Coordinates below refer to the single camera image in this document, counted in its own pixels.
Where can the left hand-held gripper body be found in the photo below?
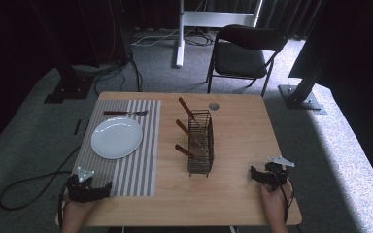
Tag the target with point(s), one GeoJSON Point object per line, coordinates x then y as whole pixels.
{"type": "Point", "coordinates": [77, 188]}

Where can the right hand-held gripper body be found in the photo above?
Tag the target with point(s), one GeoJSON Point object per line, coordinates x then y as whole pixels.
{"type": "Point", "coordinates": [276, 173]}

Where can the person's left hand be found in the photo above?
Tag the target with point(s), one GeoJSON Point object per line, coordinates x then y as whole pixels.
{"type": "Point", "coordinates": [75, 210]}

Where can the person's right hand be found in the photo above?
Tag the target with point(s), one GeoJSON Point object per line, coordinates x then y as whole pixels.
{"type": "Point", "coordinates": [273, 204]}

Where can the grey striped placemat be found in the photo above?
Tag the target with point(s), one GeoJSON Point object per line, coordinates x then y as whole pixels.
{"type": "Point", "coordinates": [136, 161]}

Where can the white plate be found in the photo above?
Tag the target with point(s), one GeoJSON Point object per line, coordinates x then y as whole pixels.
{"type": "Point", "coordinates": [116, 138]}

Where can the black tape strip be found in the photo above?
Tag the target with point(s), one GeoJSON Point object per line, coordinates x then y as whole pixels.
{"type": "Point", "coordinates": [86, 127]}
{"type": "Point", "coordinates": [77, 127]}

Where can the grey round table grommet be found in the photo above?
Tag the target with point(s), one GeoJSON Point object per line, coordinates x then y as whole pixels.
{"type": "Point", "coordinates": [213, 106]}

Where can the black folding chair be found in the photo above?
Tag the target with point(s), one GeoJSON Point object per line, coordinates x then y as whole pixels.
{"type": "Point", "coordinates": [239, 58]}

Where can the black stand with base plate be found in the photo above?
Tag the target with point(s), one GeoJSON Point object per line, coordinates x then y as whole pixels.
{"type": "Point", "coordinates": [304, 93]}
{"type": "Point", "coordinates": [69, 81]}

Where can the white desk frame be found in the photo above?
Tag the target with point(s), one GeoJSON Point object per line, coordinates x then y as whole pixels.
{"type": "Point", "coordinates": [207, 18]}

